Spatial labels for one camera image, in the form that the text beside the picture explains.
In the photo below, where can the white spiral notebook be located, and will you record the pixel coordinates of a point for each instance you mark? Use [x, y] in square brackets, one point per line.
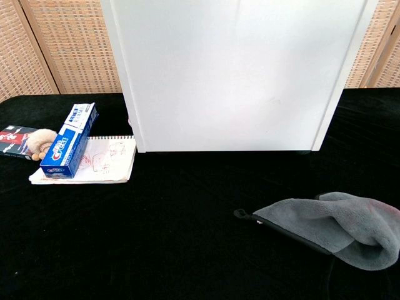
[106, 159]

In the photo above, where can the grey microfibre cloth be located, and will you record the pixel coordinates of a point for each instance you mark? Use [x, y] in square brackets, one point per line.
[340, 225]

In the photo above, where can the blue toothpaste box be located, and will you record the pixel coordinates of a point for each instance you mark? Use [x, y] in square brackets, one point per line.
[70, 143]

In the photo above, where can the white upright board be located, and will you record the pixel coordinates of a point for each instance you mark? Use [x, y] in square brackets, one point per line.
[231, 78]

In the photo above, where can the black velvet tablecloth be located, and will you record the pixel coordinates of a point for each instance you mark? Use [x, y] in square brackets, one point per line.
[175, 225]

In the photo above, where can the black red printed box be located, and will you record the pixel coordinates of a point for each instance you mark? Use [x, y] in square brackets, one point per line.
[12, 142]

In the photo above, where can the woven rattan folding screen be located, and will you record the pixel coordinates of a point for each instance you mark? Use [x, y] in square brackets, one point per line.
[62, 47]

